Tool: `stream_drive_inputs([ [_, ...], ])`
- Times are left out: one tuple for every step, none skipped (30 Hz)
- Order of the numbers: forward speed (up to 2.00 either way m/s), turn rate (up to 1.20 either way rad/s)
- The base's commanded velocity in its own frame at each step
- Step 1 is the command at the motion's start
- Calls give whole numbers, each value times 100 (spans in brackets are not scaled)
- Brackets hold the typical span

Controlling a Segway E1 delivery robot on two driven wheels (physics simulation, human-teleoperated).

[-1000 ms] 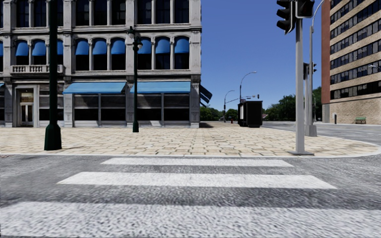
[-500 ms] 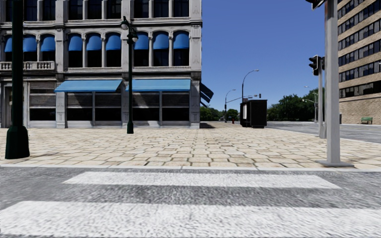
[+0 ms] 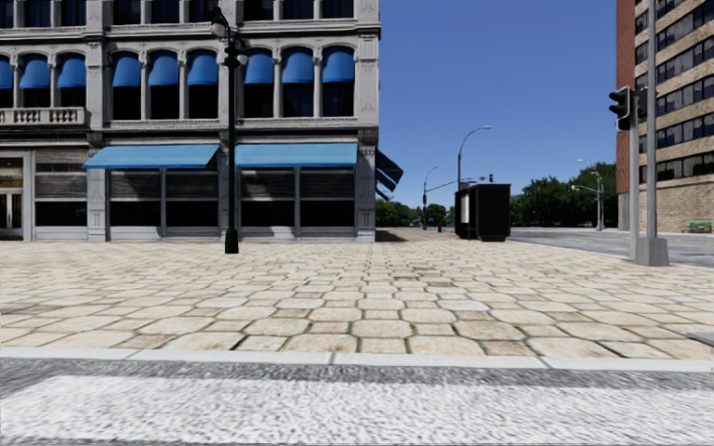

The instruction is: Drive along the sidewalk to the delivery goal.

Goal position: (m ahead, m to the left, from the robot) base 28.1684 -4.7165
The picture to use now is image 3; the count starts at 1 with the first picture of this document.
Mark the tan brick building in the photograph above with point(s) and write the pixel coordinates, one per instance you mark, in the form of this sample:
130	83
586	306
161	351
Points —
678	111

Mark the traffic light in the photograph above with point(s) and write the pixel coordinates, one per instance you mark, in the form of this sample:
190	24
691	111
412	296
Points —
651	167
424	200

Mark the dark green street lamp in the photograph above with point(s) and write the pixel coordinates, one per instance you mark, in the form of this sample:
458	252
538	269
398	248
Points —
231	167

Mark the grey stone building blue awnings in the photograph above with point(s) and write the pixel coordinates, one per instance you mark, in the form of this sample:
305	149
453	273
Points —
184	134

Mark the grey street lamp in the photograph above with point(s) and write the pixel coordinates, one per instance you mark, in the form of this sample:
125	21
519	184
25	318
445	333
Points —
459	161
599	206

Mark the trees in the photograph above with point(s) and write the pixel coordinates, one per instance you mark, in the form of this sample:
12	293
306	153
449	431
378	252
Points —
549	203
397	214

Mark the black bus shelter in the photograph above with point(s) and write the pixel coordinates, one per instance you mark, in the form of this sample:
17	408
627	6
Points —
490	212

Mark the green bench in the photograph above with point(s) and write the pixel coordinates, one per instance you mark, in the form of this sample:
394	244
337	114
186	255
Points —
699	226

